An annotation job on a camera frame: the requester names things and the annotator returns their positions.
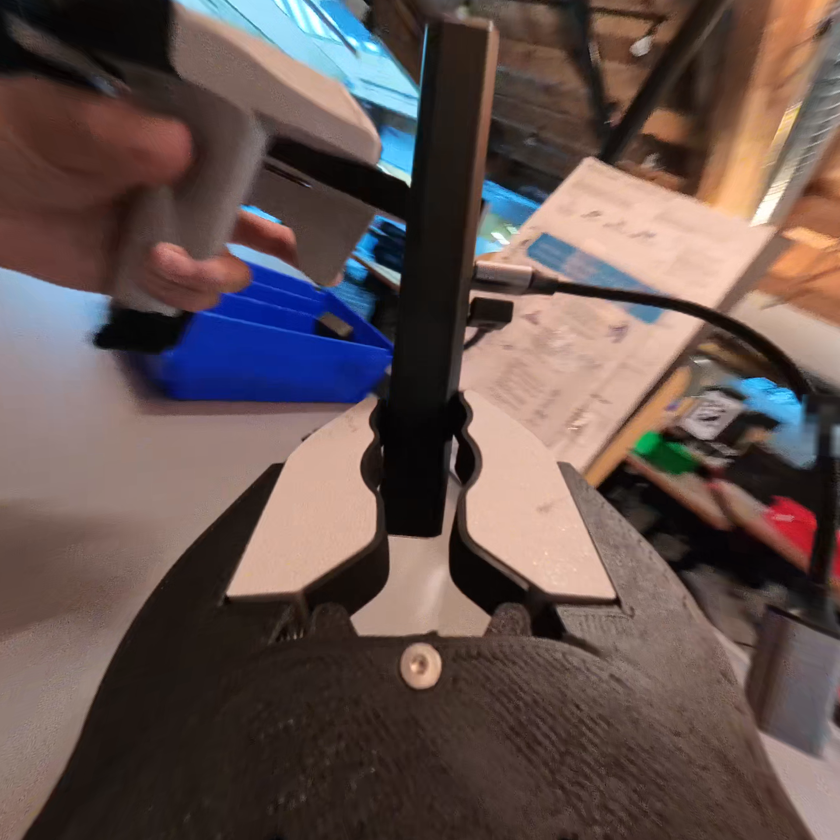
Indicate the red object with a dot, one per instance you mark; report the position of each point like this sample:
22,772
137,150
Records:
791,522

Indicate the person's left hand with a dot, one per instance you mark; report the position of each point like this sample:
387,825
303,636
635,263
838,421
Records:
65,197

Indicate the blue plastic bin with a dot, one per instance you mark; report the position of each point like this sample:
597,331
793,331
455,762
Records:
275,367

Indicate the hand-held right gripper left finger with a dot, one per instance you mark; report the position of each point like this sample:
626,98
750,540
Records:
308,512

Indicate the small black adapter block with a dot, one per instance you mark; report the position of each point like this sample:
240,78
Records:
336,325

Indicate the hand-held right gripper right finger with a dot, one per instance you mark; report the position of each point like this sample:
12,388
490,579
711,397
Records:
531,518

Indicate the black pole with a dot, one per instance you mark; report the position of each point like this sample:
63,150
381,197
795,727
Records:
823,512

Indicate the green object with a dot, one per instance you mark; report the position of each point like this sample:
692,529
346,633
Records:
663,453

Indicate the laminated instruction sheet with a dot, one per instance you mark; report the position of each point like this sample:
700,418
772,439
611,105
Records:
610,315

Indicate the grey box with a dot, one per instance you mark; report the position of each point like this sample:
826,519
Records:
794,682

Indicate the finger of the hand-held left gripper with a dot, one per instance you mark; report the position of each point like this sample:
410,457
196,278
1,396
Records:
321,229
275,85

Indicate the black usb hub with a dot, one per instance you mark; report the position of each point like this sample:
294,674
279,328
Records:
439,262

